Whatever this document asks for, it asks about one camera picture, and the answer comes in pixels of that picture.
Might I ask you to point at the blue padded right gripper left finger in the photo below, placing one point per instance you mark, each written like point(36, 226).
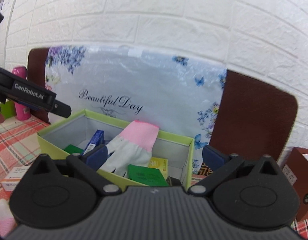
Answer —
point(97, 156)

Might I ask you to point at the brown cardboard box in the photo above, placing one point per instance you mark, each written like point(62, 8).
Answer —
point(296, 171)

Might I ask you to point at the plaid bed sheet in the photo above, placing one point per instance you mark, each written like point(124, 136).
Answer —
point(18, 145)

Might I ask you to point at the pink thermos bottle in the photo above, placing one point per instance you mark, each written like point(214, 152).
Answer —
point(22, 111)

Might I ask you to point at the white medicine box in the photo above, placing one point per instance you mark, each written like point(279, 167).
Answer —
point(11, 180)

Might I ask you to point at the floral plastic bag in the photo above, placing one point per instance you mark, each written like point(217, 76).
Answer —
point(181, 95)

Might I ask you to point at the green small box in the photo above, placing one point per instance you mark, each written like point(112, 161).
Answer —
point(146, 175)

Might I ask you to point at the dark green box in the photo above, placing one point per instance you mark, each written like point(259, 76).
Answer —
point(70, 149)

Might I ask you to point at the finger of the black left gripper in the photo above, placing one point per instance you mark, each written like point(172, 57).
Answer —
point(60, 109)

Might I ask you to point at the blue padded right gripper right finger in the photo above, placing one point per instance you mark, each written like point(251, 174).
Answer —
point(213, 158)

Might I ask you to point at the blue box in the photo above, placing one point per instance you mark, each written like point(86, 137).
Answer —
point(96, 140)

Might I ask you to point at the pink white glove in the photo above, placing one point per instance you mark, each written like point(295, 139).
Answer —
point(133, 146)
point(7, 221)

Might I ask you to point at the light green storage box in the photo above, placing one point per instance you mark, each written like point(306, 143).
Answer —
point(79, 128)

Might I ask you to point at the brown headboard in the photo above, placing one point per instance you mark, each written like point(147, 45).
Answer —
point(254, 118)

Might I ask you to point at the yellow medicine box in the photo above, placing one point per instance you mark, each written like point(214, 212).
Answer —
point(161, 164)

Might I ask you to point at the green tray box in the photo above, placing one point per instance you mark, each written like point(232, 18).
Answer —
point(8, 109)

